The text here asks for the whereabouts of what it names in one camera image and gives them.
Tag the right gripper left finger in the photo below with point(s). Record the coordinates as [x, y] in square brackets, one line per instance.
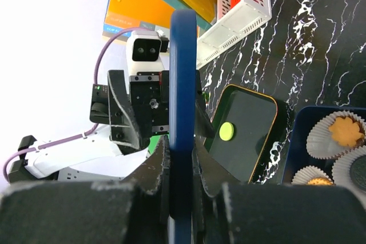
[134, 210]

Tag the black gold-rimmed tray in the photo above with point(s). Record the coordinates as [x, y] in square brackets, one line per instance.
[261, 123]

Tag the white paper cookie cup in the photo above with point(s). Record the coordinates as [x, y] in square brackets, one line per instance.
[340, 170]

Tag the blue tin box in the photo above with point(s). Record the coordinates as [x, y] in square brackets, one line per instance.
[298, 157]

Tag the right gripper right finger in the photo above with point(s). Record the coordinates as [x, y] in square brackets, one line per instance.
[227, 211]

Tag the green clip file folder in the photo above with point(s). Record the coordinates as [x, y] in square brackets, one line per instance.
[153, 143]

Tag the blue tin lid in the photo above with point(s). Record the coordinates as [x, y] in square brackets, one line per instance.
[182, 94]

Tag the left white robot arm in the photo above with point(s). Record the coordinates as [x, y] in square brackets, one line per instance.
[44, 160]

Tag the orange leaf cookie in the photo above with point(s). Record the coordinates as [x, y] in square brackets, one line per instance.
[346, 131]

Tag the green round cookie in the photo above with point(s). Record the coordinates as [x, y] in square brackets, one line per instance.
[226, 131]

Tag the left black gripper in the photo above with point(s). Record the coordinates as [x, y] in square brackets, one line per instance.
[140, 110]

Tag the white file organizer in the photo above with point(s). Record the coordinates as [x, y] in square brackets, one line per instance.
[232, 25]

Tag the orange dotted round cookie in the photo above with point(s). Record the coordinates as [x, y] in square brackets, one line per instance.
[320, 181]

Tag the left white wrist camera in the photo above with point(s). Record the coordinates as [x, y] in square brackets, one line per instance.
[143, 49]

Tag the black sandwich cookie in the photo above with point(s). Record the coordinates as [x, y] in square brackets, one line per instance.
[357, 173]

